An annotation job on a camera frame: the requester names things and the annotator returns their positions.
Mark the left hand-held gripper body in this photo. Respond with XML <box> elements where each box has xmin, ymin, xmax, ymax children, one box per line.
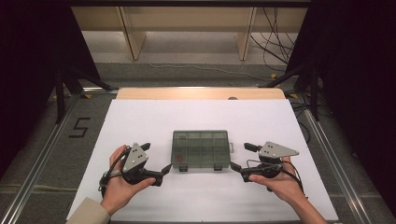
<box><xmin>120</xmin><ymin>142</ymin><xmax>150</xmax><ymax>187</ymax></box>

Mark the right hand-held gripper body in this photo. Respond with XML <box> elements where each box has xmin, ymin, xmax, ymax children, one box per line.
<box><xmin>241</xmin><ymin>141</ymin><xmax>300</xmax><ymax>183</ymax></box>

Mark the grey transparent compartment box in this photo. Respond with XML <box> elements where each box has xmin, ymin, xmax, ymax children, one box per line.
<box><xmin>171</xmin><ymin>129</ymin><xmax>234</xmax><ymax>172</ymax></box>

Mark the person's left hand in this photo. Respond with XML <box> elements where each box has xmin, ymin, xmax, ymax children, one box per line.
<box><xmin>100</xmin><ymin>144</ymin><xmax>157</xmax><ymax>216</ymax></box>

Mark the person's right hand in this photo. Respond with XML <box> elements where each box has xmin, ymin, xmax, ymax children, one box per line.
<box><xmin>248</xmin><ymin>157</ymin><xmax>307</xmax><ymax>208</ymax></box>

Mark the black metal stand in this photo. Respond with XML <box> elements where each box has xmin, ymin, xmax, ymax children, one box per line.
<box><xmin>54</xmin><ymin>63</ymin><xmax>120</xmax><ymax>125</ymax></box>
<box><xmin>260</xmin><ymin>60</ymin><xmax>321</xmax><ymax>122</ymax></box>

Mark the black curtain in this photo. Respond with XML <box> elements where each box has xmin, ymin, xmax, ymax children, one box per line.
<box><xmin>286</xmin><ymin>0</ymin><xmax>396</xmax><ymax>216</ymax></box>
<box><xmin>0</xmin><ymin>0</ymin><xmax>102</xmax><ymax>178</ymax></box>

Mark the light wooden shelf unit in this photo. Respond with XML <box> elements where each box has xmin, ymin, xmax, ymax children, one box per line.
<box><xmin>70</xmin><ymin>6</ymin><xmax>309</xmax><ymax>62</ymax></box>

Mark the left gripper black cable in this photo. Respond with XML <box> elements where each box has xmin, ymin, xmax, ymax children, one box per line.
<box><xmin>97</xmin><ymin>146</ymin><xmax>132</xmax><ymax>197</ymax></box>

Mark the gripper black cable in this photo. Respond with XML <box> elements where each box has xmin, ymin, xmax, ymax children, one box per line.
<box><xmin>97</xmin><ymin>146</ymin><xmax>132</xmax><ymax>197</ymax></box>
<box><xmin>279</xmin><ymin>160</ymin><xmax>309</xmax><ymax>200</ymax></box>

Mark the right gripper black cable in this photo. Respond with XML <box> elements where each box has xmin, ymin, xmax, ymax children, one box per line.
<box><xmin>279</xmin><ymin>160</ymin><xmax>309</xmax><ymax>200</ymax></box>

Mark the aluminium frame rail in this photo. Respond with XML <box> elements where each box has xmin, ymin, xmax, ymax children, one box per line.
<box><xmin>303</xmin><ymin>108</ymin><xmax>373</xmax><ymax>224</ymax></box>
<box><xmin>0</xmin><ymin>92</ymin><xmax>82</xmax><ymax>224</ymax></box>
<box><xmin>81</xmin><ymin>87</ymin><xmax>120</xmax><ymax>95</ymax></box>

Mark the white floor cable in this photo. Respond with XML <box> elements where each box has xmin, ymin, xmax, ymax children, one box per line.
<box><xmin>148</xmin><ymin>63</ymin><xmax>272</xmax><ymax>82</ymax></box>

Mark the bundle of black cables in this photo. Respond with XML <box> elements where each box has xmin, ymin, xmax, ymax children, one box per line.
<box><xmin>250</xmin><ymin>7</ymin><xmax>297</xmax><ymax>73</ymax></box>

